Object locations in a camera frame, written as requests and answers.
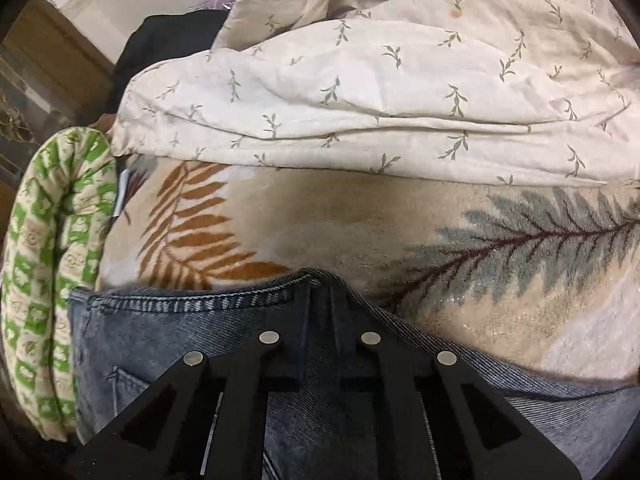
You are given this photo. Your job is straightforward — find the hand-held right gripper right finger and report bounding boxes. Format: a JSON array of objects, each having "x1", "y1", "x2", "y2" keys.
[{"x1": 325, "y1": 277, "x2": 583, "y2": 480}]

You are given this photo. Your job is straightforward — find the grey denim pants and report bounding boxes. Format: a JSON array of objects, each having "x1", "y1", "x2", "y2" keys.
[{"x1": 67, "y1": 267, "x2": 633, "y2": 480}]

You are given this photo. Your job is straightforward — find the cream sprig-print duvet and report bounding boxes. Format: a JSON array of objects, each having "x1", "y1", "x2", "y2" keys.
[{"x1": 109, "y1": 0, "x2": 640, "y2": 186}]

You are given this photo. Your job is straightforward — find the wooden door with glass panel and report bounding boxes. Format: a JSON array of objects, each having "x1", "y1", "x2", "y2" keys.
[{"x1": 0, "y1": 0, "x2": 116, "y2": 196}]

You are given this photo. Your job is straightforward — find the green and cream patterned quilt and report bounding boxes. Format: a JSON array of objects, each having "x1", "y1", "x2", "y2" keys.
[{"x1": 0, "y1": 126, "x2": 118, "y2": 443}]

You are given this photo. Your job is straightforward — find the white fabric label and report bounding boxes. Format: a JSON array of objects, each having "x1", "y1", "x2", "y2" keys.
[{"x1": 112, "y1": 167, "x2": 131, "y2": 221}]

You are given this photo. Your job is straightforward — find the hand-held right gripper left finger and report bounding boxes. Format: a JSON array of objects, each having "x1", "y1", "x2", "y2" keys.
[{"x1": 65, "y1": 272, "x2": 326, "y2": 480}]

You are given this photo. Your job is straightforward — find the black garment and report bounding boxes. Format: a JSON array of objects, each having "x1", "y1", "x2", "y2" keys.
[{"x1": 107, "y1": 10, "x2": 231, "y2": 116}]

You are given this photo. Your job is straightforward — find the beige leaf-print fleece blanket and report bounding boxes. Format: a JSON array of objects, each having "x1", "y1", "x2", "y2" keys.
[{"x1": 97, "y1": 157, "x2": 640, "y2": 386}]

